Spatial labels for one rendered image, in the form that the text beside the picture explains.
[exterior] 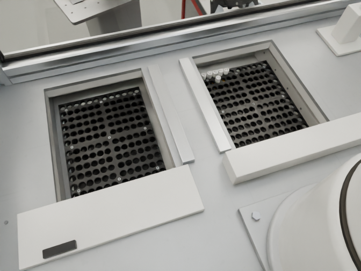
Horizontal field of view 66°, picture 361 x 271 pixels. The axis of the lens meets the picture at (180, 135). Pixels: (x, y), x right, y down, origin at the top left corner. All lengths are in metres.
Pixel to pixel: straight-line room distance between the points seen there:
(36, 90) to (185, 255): 0.42
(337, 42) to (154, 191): 0.54
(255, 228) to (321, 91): 0.33
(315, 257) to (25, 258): 0.37
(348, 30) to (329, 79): 0.12
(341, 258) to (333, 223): 0.03
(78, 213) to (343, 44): 0.66
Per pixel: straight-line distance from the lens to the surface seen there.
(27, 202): 0.51
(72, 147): 0.58
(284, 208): 0.46
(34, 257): 0.47
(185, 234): 0.45
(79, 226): 0.46
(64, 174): 0.63
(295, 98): 0.71
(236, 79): 0.67
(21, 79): 0.65
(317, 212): 0.34
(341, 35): 0.76
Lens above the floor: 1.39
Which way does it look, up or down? 60 degrees down
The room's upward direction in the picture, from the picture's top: 4 degrees clockwise
